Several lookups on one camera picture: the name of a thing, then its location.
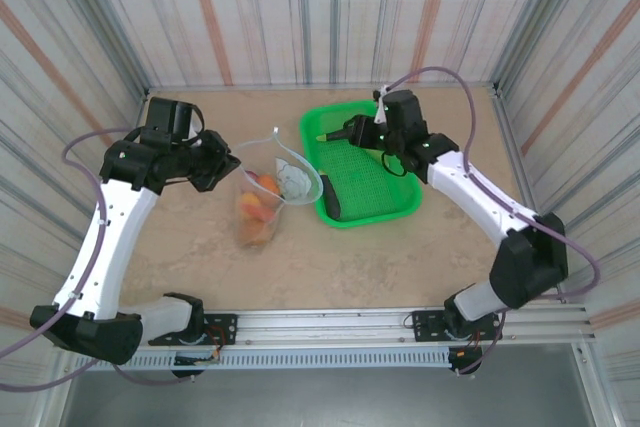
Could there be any green perforated plastic basket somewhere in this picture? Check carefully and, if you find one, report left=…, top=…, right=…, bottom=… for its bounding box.
left=298, top=100, right=425, bottom=230

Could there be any orange toy carrot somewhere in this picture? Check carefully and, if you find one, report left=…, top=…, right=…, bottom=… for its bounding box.
left=239, top=219, right=276, bottom=247

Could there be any small base wire bundle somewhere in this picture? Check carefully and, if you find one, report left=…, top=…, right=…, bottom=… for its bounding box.
left=207, top=326, right=225, bottom=363
left=449, top=331, right=484, bottom=363

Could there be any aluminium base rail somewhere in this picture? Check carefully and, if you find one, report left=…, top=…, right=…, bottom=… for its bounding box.
left=134, top=304, right=596, bottom=347

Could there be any grey slotted cable duct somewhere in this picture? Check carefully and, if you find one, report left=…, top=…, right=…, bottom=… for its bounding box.
left=74, top=346, right=481, bottom=373

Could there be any dark purple toy eggplant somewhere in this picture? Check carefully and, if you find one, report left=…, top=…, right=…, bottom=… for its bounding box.
left=319, top=174, right=343, bottom=221

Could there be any peach coloured toy food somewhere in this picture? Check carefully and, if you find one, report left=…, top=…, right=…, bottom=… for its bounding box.
left=238, top=192, right=269, bottom=218

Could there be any clear printed zip-top bag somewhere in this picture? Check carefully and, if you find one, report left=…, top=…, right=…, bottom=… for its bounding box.
left=232, top=126, right=325, bottom=249

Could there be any aluminium frame bar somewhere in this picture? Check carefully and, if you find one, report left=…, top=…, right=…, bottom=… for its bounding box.
left=144, top=80, right=501, bottom=93
left=492, top=81, right=596, bottom=321

